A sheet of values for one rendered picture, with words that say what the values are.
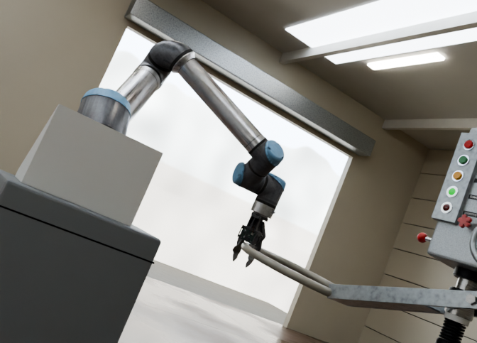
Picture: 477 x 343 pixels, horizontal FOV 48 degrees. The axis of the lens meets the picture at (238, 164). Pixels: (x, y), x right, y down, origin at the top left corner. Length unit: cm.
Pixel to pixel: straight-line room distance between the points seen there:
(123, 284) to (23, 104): 615
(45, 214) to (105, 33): 649
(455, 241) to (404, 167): 877
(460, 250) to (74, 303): 105
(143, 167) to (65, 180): 20
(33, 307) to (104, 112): 56
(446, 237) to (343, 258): 808
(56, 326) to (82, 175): 36
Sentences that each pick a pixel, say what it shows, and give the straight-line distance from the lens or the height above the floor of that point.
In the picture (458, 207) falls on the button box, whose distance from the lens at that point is 170.
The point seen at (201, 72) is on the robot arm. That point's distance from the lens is 208.
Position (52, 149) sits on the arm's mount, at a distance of 138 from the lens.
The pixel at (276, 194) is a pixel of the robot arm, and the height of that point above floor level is 116.
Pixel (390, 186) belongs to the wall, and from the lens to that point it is 1024.
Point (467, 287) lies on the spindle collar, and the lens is 173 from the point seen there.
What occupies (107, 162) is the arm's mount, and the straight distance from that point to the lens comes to 140.
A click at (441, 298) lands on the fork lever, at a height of 100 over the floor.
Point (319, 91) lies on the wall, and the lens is 917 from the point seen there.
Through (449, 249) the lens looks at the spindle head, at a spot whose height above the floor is 114.
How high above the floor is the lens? 91
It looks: 8 degrees up
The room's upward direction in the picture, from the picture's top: 23 degrees clockwise
